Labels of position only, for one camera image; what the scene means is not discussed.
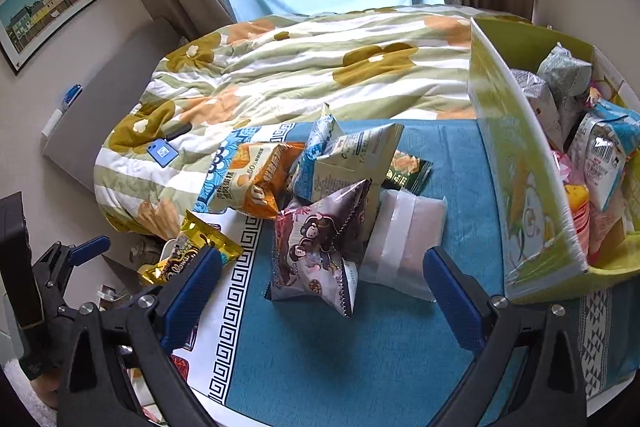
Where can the monkey print snack packet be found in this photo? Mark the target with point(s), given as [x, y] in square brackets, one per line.
[315, 247]

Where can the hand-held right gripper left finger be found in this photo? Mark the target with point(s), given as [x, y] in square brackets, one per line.
[192, 292]

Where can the grey snack packet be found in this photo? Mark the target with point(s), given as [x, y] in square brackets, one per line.
[565, 82]

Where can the green yellow cardboard box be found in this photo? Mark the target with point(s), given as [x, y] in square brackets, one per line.
[520, 187]

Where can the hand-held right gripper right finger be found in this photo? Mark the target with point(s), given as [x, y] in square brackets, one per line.
[452, 302]

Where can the floral striped blanket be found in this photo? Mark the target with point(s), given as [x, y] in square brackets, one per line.
[300, 57]

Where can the silver snack packet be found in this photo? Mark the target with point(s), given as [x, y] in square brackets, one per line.
[537, 107]

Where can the small black item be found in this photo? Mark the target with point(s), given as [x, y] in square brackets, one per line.
[178, 131]

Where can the white translucent packet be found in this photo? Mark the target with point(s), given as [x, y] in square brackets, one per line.
[405, 242]

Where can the white and light blue snack packet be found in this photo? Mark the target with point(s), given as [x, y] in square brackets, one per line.
[602, 157]

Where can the blue card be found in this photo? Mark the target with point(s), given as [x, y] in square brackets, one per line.
[162, 153]

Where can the pale pink snack packet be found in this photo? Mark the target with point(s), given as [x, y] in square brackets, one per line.
[567, 169]

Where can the grey headboard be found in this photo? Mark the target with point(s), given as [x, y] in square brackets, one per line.
[115, 97]

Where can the orange snack packet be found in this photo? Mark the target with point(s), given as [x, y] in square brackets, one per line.
[255, 177]

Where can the gold snack packet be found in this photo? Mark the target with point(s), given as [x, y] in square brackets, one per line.
[200, 239]

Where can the small blue plastic item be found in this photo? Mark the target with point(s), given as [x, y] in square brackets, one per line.
[71, 96]

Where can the cream snack packet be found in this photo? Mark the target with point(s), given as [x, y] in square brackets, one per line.
[355, 162]

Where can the dark green snack packet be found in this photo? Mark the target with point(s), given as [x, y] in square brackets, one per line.
[407, 172]

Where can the person's left hand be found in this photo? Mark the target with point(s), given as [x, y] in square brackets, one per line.
[47, 389]

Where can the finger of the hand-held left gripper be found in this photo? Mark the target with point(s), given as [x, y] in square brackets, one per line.
[60, 311]
[87, 249]

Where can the small white box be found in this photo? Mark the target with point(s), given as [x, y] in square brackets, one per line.
[52, 123]

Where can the framed wall poster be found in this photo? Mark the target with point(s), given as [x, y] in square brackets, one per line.
[50, 2]

